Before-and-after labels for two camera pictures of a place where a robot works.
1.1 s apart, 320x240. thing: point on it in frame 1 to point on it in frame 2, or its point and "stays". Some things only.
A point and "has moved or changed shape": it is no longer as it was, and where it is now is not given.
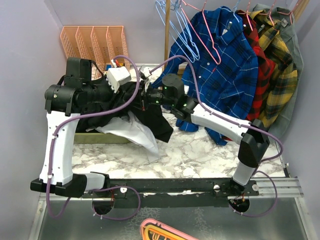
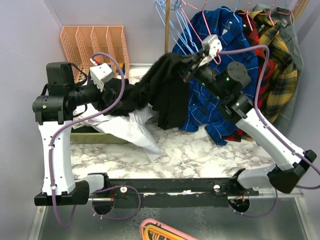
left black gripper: (114, 100) stays
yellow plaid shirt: (285, 76) stays
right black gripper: (144, 93) to (191, 63)
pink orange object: (152, 229) stays
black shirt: (151, 117) has moved or changed shape
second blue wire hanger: (233, 11) stays
